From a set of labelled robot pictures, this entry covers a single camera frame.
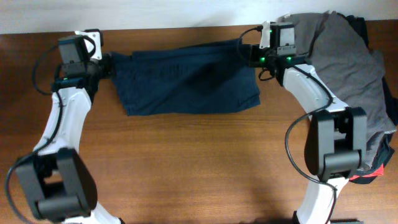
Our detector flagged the black garment under pile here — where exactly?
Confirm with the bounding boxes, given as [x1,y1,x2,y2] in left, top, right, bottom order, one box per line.
[338,13,397,175]

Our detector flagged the grey shorts on pile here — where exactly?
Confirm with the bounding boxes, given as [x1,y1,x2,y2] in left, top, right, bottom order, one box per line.
[281,12,396,172]

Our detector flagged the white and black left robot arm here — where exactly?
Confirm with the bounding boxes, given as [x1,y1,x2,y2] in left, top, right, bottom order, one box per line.
[12,54,123,223]

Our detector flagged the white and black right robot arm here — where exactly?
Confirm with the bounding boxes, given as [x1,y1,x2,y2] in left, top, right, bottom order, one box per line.
[249,45,367,224]

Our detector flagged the navy blue shorts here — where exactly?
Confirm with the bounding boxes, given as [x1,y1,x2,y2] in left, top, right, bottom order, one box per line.
[111,39,261,116]

